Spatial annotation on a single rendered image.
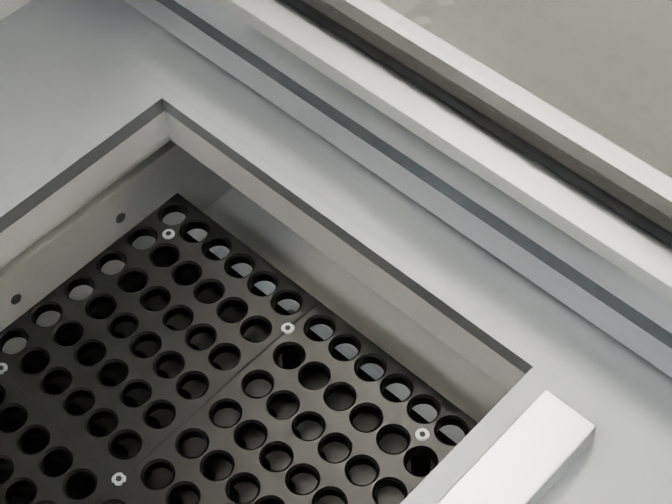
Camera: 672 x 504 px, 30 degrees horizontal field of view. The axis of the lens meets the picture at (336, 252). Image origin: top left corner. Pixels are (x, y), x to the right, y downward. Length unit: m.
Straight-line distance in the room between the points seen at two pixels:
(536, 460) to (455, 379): 0.16
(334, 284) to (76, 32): 0.17
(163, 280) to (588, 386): 0.19
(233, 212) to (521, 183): 0.23
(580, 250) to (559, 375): 0.05
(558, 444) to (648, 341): 0.05
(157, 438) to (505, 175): 0.17
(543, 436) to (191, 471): 0.14
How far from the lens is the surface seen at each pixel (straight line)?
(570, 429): 0.43
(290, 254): 0.62
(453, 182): 0.47
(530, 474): 0.43
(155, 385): 0.51
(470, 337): 0.48
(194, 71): 0.56
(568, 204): 0.45
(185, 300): 0.53
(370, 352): 0.51
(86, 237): 0.59
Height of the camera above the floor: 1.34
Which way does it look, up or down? 54 degrees down
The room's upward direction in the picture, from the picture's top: 3 degrees counter-clockwise
